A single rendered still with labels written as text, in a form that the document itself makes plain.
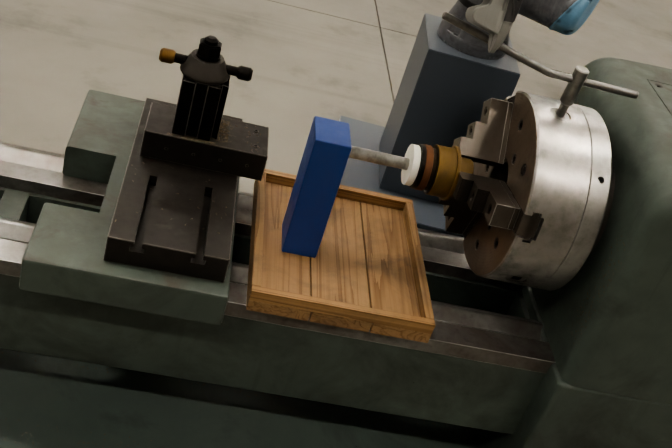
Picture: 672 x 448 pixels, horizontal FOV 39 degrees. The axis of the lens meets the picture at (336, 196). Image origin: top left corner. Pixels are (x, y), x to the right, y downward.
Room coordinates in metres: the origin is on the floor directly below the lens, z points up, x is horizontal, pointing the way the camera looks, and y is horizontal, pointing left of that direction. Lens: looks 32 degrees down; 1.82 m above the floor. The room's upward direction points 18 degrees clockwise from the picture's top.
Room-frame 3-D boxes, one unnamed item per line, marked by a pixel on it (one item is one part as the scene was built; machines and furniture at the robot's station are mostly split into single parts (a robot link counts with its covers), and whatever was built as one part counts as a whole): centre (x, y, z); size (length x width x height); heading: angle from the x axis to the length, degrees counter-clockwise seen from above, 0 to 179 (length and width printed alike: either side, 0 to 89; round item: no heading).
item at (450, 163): (1.38, -0.15, 1.08); 0.09 x 0.09 x 0.09; 12
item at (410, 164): (1.35, -0.04, 1.08); 0.13 x 0.07 x 0.07; 102
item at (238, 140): (1.37, 0.24, 1.00); 0.20 x 0.10 x 0.05; 102
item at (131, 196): (1.30, 0.25, 0.95); 0.43 x 0.18 x 0.04; 12
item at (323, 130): (1.34, 0.04, 1.00); 0.08 x 0.06 x 0.23; 12
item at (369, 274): (1.35, -0.03, 0.89); 0.36 x 0.30 x 0.04; 12
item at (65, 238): (1.31, 0.30, 0.90); 0.53 x 0.30 x 0.06; 12
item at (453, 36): (1.93, -0.17, 1.15); 0.15 x 0.15 x 0.10
